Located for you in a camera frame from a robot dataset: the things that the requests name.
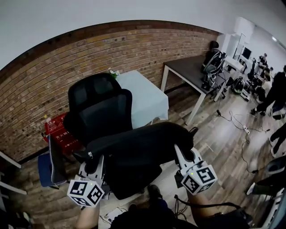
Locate black floor cable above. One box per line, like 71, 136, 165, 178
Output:
215, 109, 271, 174

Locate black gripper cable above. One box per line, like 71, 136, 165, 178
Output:
173, 194, 243, 211

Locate person's right forearm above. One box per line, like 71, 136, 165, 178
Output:
186, 191, 215, 227

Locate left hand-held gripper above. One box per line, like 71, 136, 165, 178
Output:
67, 155, 111, 208

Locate dark desk with white legs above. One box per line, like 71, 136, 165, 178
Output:
160, 55, 231, 126

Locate red fire extinguisher box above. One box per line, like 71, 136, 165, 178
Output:
43, 113, 84, 157

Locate table with pale blue cloth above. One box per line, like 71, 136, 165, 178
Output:
115, 70, 169, 131

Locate white flowers in pot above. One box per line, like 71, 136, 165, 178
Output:
108, 68, 121, 79

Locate whiteboard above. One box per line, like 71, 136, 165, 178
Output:
234, 33, 247, 61

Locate person's left forearm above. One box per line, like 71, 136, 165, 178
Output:
76, 205, 101, 229

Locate black harness rig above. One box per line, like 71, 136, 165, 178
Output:
201, 41, 227, 90

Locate blue chair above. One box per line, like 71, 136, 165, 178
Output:
37, 134, 68, 189

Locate black mesh office chair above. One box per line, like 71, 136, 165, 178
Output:
63, 72, 164, 201

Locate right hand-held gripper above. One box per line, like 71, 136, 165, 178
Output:
174, 144, 218, 195

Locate green black shell backpack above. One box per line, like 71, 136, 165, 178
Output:
231, 76, 245, 95

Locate person's black clothing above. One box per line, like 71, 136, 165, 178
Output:
111, 184, 253, 229

